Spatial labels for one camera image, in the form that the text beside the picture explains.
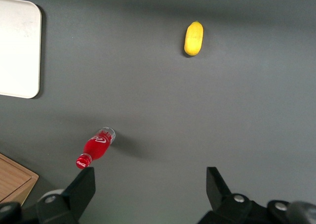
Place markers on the cream rectangular tray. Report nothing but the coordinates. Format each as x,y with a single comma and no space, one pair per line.
17,48

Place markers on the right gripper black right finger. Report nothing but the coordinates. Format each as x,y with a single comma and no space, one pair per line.
222,201

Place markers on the red cola bottle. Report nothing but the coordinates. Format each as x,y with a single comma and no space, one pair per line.
96,147

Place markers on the yellow lemon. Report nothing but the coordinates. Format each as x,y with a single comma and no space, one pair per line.
193,38

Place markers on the wooden drawer cabinet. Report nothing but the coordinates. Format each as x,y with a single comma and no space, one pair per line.
12,179

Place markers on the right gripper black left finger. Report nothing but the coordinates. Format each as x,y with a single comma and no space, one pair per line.
71,199

